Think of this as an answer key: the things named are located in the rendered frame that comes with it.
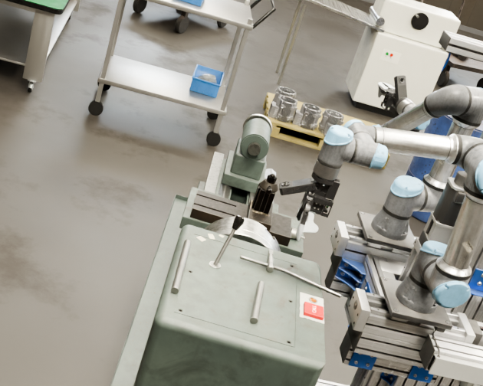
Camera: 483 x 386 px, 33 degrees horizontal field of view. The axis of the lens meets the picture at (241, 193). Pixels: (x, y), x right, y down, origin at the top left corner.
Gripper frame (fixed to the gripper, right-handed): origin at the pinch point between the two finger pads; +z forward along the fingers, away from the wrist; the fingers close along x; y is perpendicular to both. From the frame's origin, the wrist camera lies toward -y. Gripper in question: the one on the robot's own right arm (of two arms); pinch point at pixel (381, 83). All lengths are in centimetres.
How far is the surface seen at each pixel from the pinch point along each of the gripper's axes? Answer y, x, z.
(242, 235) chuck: 22, -95, -76
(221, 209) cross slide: 51, -74, -14
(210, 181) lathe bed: 64, -61, 29
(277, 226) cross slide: 54, -52, -26
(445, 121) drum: 103, 185, 161
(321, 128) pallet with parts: 161, 148, 268
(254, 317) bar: 15, -112, -125
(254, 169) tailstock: 56, -41, 24
